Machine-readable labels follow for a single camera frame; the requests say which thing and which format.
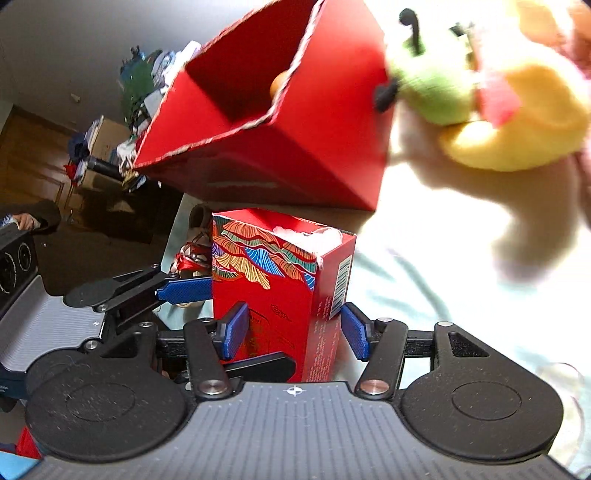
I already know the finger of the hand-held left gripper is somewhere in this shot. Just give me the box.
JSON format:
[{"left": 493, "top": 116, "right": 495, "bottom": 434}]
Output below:
[
  {"left": 63, "top": 264, "right": 214, "bottom": 333},
  {"left": 222, "top": 352, "right": 297, "bottom": 382}
]

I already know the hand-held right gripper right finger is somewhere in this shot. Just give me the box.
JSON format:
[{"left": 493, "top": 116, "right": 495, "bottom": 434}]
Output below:
[{"left": 340, "top": 302, "right": 490, "bottom": 400}]

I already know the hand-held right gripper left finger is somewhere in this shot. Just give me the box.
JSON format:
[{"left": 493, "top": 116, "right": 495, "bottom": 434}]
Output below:
[{"left": 83, "top": 301, "right": 250, "bottom": 401}]

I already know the red patterned tissue box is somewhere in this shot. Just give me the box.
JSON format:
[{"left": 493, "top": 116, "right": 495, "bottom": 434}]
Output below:
[{"left": 211, "top": 208, "right": 357, "bottom": 384}]

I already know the tan white-edged strap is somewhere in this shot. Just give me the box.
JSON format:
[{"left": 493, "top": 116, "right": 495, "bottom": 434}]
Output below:
[{"left": 189, "top": 204, "right": 214, "bottom": 232}]

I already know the red cardboard box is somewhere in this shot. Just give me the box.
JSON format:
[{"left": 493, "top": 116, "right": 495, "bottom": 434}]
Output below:
[{"left": 131, "top": 0, "right": 393, "bottom": 212}]

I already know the brown gourd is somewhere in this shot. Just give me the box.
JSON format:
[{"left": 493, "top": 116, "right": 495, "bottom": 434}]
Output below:
[{"left": 270, "top": 71, "right": 291, "bottom": 99}]

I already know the wooden panelled door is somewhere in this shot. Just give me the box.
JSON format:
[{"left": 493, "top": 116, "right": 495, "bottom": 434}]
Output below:
[{"left": 0, "top": 105, "right": 77, "bottom": 210}]

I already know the green bag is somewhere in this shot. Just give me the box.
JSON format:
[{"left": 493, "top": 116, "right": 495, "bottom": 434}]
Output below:
[{"left": 119, "top": 45, "right": 162, "bottom": 121}]

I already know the white crumpled cloth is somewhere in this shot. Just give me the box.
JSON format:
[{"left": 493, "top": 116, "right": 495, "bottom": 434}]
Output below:
[{"left": 157, "top": 41, "right": 201, "bottom": 93}]

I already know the green plush toy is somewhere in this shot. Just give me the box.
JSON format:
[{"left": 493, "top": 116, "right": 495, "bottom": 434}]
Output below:
[{"left": 375, "top": 8, "right": 478, "bottom": 126}]

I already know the yellow pink plush toy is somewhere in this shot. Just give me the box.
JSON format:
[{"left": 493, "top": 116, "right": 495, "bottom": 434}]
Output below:
[{"left": 438, "top": 0, "right": 591, "bottom": 172}]

